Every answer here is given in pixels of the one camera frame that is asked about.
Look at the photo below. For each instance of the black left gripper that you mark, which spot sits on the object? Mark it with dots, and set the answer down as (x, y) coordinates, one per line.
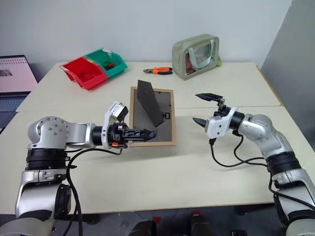
(118, 137)

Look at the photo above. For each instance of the grey partition panel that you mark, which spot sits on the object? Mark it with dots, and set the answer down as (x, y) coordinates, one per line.
(292, 61)

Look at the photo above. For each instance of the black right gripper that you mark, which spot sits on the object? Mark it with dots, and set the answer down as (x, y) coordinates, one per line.
(222, 110)

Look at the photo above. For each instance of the wooden picture frame with stand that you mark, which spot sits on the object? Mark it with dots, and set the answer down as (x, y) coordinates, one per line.
(147, 103)

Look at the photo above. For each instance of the small green pouch tag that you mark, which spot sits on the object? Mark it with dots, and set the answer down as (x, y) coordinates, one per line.
(219, 62)

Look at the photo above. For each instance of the red plastic storage bin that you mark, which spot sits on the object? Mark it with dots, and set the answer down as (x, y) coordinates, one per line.
(86, 71)

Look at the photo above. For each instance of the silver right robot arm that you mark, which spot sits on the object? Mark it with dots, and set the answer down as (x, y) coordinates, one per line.
(261, 127)

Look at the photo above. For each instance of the dark rounded shape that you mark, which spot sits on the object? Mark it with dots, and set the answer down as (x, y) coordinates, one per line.
(144, 228)
(201, 225)

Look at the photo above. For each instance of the green plastic storage bin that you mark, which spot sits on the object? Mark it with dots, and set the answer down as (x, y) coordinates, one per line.
(115, 66)

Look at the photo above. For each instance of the open laptop computer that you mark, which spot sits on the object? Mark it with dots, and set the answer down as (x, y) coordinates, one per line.
(12, 73)

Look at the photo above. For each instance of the small red and black parts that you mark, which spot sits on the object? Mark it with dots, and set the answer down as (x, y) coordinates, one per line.
(108, 65)

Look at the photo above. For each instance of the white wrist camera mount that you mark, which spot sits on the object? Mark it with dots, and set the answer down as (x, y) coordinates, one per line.
(219, 126)
(108, 120)

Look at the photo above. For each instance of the grey-green clear toiletry pouch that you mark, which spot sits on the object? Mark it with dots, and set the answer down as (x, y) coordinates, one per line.
(182, 61)

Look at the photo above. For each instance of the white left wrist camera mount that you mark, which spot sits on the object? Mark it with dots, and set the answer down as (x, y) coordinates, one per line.
(108, 120)

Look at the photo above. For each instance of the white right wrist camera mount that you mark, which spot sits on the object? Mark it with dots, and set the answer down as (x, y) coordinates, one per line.
(219, 126)

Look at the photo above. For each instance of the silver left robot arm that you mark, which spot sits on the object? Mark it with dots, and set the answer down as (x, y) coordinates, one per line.
(78, 132)

